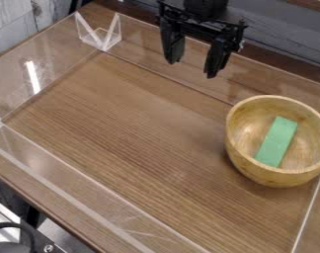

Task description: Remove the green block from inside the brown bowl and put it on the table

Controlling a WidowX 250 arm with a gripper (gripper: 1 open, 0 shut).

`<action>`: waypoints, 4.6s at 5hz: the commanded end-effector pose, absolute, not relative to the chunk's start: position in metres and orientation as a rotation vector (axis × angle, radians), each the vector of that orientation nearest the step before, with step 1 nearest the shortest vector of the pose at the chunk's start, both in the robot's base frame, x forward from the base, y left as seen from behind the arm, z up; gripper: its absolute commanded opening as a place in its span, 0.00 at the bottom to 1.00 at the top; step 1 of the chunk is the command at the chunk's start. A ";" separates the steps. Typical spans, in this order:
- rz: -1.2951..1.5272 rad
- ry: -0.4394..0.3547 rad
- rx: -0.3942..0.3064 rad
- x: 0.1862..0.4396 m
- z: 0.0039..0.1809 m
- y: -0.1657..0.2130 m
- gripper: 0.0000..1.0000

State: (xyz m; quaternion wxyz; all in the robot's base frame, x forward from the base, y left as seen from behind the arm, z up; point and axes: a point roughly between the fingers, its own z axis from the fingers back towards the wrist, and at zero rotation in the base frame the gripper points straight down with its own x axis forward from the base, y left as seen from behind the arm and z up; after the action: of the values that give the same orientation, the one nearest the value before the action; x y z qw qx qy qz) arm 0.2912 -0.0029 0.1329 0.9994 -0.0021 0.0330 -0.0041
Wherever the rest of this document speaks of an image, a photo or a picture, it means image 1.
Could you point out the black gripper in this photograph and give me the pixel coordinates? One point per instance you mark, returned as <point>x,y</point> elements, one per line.
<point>205,19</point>

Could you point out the green rectangular block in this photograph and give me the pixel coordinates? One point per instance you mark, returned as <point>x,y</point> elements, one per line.
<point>277,140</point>

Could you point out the brown wooden bowl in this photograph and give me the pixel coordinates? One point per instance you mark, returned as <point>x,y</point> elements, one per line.
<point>247,123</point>

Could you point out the clear acrylic corner bracket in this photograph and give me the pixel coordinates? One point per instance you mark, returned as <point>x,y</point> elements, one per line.
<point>100,38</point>

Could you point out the clear acrylic tray wall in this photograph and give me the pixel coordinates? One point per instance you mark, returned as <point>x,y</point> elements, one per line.
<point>110,224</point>

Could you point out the black metal table frame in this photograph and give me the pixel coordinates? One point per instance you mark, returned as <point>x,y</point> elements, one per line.
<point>20,220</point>

